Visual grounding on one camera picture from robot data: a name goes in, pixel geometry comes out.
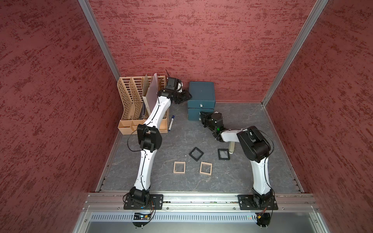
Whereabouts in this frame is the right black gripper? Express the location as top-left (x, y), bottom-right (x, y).
top-left (200, 111), bottom-right (217, 132)

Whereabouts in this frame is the teal top drawer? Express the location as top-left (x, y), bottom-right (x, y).
top-left (187, 100), bottom-right (216, 109)

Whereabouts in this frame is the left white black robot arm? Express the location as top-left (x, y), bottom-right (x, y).
top-left (129, 89), bottom-right (191, 206)

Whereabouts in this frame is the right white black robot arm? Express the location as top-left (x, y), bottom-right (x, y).
top-left (201, 112), bottom-right (275, 208)

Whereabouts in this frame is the teal drawer cabinet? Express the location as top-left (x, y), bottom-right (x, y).
top-left (187, 81), bottom-right (216, 122)

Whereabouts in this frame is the black brooch box right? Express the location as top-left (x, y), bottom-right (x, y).
top-left (218, 149), bottom-right (230, 161)

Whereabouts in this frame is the black brooch box diamond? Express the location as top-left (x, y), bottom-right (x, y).
top-left (189, 147), bottom-right (204, 162)

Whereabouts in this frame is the pink brooch box right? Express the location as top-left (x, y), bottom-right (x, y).
top-left (200, 162), bottom-right (213, 176)

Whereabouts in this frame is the pink brooch box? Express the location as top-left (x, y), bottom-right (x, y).
top-left (173, 161), bottom-right (186, 174)
top-left (200, 162), bottom-right (213, 176)

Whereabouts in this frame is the pink brooch box left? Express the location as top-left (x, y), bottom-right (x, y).
top-left (173, 161), bottom-right (186, 174)

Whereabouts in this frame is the blue white marker pen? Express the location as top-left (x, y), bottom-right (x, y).
top-left (168, 115), bottom-right (175, 132)

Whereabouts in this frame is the beige green case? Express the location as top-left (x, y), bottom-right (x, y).
top-left (229, 141), bottom-right (235, 154)

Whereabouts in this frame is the pink folder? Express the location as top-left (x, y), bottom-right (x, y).
top-left (143, 73), bottom-right (166, 117)

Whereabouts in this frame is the brown cardboard divider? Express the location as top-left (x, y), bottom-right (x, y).
top-left (142, 74), bottom-right (150, 97)

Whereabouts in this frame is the tan plastic file organizer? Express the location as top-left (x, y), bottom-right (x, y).
top-left (117, 76), bottom-right (167, 135)

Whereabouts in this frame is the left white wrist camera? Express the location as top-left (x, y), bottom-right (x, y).
top-left (165, 77), bottom-right (183, 92)

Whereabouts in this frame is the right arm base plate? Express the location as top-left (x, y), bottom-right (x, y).
top-left (238, 194), bottom-right (278, 211)

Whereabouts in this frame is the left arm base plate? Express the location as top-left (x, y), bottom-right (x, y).
top-left (122, 194), bottom-right (164, 210)

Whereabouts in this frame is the aluminium mounting rail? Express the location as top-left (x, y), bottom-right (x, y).
top-left (83, 191), bottom-right (320, 213)

